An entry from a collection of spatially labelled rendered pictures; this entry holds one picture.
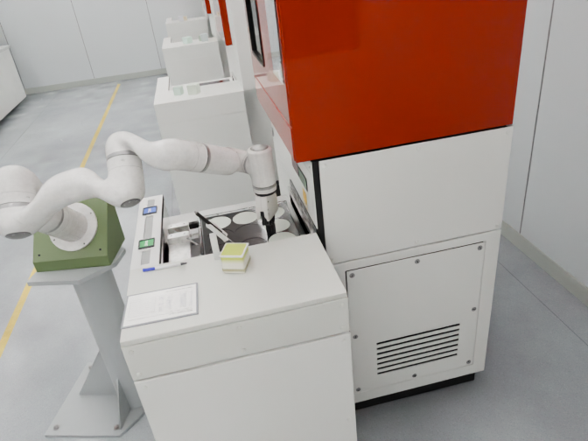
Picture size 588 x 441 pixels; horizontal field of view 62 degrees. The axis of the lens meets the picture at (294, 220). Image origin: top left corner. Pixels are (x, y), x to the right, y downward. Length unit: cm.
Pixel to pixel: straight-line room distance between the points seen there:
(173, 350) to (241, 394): 27
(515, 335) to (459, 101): 144
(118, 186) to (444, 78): 102
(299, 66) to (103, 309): 128
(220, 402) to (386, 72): 109
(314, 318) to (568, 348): 163
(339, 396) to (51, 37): 884
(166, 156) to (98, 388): 151
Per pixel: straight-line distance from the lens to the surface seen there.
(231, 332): 138
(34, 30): 987
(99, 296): 214
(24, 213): 166
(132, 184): 148
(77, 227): 197
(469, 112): 170
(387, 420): 230
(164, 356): 142
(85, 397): 272
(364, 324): 195
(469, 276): 202
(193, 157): 145
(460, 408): 238
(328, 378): 157
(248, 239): 179
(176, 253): 184
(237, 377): 149
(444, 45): 159
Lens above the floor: 182
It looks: 29 degrees down
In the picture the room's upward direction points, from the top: 7 degrees counter-clockwise
